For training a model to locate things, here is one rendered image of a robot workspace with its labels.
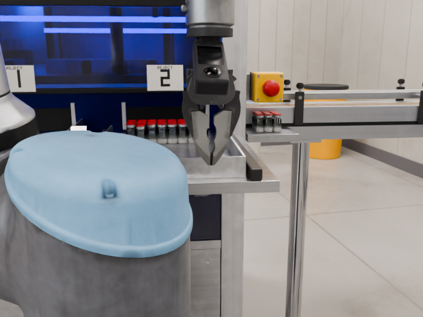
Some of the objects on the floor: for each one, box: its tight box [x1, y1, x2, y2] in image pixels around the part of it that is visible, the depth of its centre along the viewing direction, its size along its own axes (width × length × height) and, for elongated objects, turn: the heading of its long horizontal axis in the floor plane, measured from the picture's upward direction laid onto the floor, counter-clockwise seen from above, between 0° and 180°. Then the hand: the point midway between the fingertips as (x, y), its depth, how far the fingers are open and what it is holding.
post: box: [219, 0, 248, 317], centre depth 109 cm, size 6×6×210 cm
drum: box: [303, 84, 349, 160], centre depth 465 cm, size 46×46×74 cm
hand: (211, 158), depth 71 cm, fingers closed, pressing on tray
